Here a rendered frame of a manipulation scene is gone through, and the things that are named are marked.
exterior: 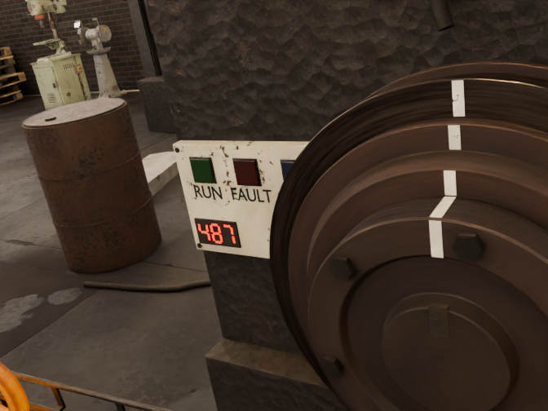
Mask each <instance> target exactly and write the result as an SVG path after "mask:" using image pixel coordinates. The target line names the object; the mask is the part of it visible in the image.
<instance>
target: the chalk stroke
mask: <svg viewBox="0 0 548 411"><path fill-rule="evenodd" d="M452 92H453V116H454V117H465V104H464V86H463V80H461V81H452ZM448 128H449V149H461V137H460V126H448ZM444 191H445V195H450V196H456V195H457V189H456V173H455V170H444ZM455 198H456V197H444V198H443V199H442V201H441V202H440V203H439V204H438V206H437V207H436V208H435V210H434V211H433V212H432V214H431V215H430V217H434V218H442V217H443V216H444V214H445V212H446V211H447V209H448V208H449V207H450V206H451V204H452V203H453V201H454V200H455ZM429 228H430V239H431V257H436V258H444V255H443V242H442V229H441V221H434V220H429Z"/></svg>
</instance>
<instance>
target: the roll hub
mask: <svg viewBox="0 0 548 411"><path fill-rule="evenodd" d="M443 198H444V197H424V198H418V199H412V200H408V201H402V202H399V203H396V204H393V205H389V206H387V207H385V208H383V209H381V210H378V211H377V212H375V213H373V214H371V215H370V216H368V217H367V218H365V219H364V220H362V221H361V222H360V223H358V224H357V225H356V226H355V227H354V228H353V229H352V230H351V231H350V232H349V233H348V234H347V235H346V236H345V237H344V238H343V239H342V240H341V242H340V243H339V244H338V245H337V246H336V247H335V248H334V249H333V250H332V251H331V252H330V253H329V255H328V256H327V257H326V259H325V260H324V262H323V263H322V264H321V265H320V268H319V270H318V272H317V274H316V276H315V278H314V281H313V283H312V288H311V292H310V296H309V301H308V324H309V330H310V335H311V339H312V344H313V347H314V350H315V353H316V356H317V359H318V361H319V362H320V364H321V362H322V360H323V359H324V358H325V356H332V357H336V358H338V359H339V361H340V362H341V364H342V366H343V367H344V369H343V371H342V372H341V374H340V376H339V377H338V379H336V378H331V377H327V376H326V377H327V378H328V379H329V382H330V383H331V385H332V386H333V388H334V390H335V391H336V392H337V393H338V395H339V396H340V397H341V399H342V400H343V401H344V403H345V404H346V405H347V406H348V407H349V409H350V410H351V411H548V230H547V229H546V228H544V227H543V226H541V225H539V224H538V223H535V222H533V221H532V220H530V219H528V218H526V217H524V216H522V215H520V214H517V213H515V212H513V211H510V210H507V209H505V208H502V207H500V206H496V205H492V204H489V203H485V202H482V201H475V200H471V199H465V198H457V197H456V198H455V200H454V201H453V203H452V204H451V206H450V207H449V208H448V209H447V211H446V212H445V214H444V216H443V217H442V218H434V217H430V215H431V214H432V212H433V211H434V210H435V208H436V207H437V206H438V204H439V203H440V202H441V201H442V199H443ZM429 220H434V221H441V229H442V242H443V255H444V258H436V257H431V239H430V228H429ZM460 232H467V233H476V234H477V235H478V236H479V238H480V240H481V241H482V242H483V243H484V245H485V248H484V251H483V252H482V254H481V255H480V256H479V257H478V259H477V260H476V262H474V261H466V260H460V259H459V257H458V256H457V255H456V253H455V252H454V250H453V248H452V245H453V243H454V242H455V240H456V239H457V237H458V236H459V234H460ZM335 256H340V257H347V258H349V259H350V260H351V262H352V264H353V265H354V267H355V268H356V270H355V271H354V273H353V275H352V277H351V279H350V280H349V281H339V280H336V279H335V278H334V276H333V275H332V273H331V272H330V270H329V265H330V264H331V262H332V260H333V258H334V257H335Z"/></svg>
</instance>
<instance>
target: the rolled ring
mask: <svg viewBox="0 0 548 411"><path fill-rule="evenodd" d="M0 392H1V393H2V394H3V396H4V398H5V400H6V402H7V405H8V408H7V407H5V406H3V405H2V404H0V411H29V401H28V398H27V396H26V394H25V391H24V388H23V387H22V386H21V384H20V382H19V381H18V379H17V378H16V377H15V375H14V374H13V373H12V372H11V371H10V370H9V369H8V368H7V367H6V366H5V365H4V364H3V363H2V362H0Z"/></svg>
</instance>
